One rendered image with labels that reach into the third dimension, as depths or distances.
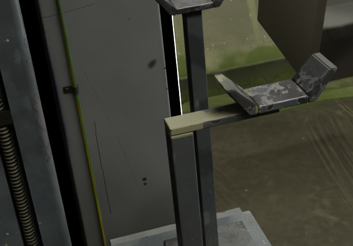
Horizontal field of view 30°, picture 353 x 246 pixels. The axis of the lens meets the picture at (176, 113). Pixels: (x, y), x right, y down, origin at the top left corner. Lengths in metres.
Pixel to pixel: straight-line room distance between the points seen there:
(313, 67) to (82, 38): 0.60
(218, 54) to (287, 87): 2.15
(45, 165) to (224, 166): 1.75
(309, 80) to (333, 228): 1.55
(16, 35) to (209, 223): 0.37
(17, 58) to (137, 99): 0.62
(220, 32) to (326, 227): 0.98
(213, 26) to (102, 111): 1.60
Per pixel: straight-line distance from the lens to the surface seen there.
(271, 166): 2.24
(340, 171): 2.22
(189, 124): 0.44
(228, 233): 0.80
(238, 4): 2.67
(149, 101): 1.08
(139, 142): 1.11
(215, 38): 2.62
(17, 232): 0.55
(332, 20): 2.11
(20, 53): 0.47
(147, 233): 0.82
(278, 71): 2.70
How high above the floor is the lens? 1.31
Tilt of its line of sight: 30 degrees down
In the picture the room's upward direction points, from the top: 6 degrees counter-clockwise
